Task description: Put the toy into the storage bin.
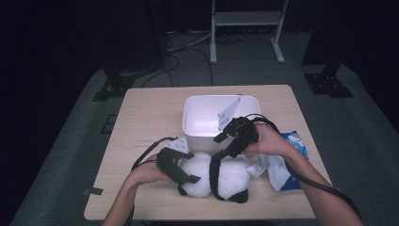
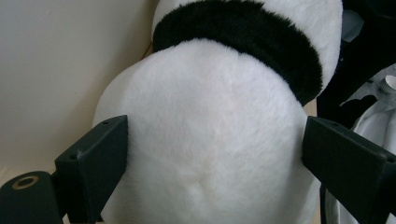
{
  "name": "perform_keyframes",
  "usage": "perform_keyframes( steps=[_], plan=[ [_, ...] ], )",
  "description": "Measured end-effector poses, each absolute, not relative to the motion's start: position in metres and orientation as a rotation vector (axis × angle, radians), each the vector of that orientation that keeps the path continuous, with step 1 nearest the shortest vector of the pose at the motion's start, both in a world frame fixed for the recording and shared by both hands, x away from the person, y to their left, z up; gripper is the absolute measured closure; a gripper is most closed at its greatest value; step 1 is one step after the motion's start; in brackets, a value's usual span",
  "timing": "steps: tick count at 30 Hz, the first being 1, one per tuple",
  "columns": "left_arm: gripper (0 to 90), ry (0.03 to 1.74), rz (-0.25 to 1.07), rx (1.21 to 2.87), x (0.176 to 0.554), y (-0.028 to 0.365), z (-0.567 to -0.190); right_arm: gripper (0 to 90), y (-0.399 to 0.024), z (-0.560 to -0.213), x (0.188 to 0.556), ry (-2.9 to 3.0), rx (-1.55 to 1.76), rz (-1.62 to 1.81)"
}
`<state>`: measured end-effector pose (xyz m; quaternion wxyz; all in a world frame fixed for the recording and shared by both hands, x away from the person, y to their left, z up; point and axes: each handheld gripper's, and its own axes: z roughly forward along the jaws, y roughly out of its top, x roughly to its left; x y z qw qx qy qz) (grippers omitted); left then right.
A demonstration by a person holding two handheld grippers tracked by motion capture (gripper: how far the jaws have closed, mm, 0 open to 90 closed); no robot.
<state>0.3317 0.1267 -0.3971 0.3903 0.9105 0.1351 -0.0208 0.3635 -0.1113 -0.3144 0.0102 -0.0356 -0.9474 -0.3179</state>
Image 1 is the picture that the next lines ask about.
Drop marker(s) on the white plastic bin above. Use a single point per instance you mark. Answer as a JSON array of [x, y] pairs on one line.
[[202, 116]]

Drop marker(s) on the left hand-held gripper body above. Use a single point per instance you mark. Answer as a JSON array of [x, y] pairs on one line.
[[167, 161]]

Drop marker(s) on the person's right hand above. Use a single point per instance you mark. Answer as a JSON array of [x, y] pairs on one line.
[[271, 142]]

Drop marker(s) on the black tape strip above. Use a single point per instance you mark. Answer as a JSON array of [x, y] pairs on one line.
[[94, 190]]

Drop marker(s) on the blue wet wipes packet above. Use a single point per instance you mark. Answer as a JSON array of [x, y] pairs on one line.
[[282, 175]]

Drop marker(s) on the panda plush toy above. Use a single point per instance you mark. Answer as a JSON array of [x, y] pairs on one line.
[[232, 179]]

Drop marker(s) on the black stand base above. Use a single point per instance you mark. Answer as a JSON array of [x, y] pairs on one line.
[[327, 84], [114, 86]]

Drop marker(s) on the person's left hand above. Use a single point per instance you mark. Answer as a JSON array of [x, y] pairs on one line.
[[149, 172]]

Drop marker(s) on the white metal stand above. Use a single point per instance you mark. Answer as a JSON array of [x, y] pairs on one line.
[[246, 18]]

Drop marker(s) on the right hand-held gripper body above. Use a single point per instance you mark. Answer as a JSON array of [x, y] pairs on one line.
[[244, 132]]

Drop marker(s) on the black square floor frame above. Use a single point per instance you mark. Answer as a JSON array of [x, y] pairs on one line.
[[108, 129]]

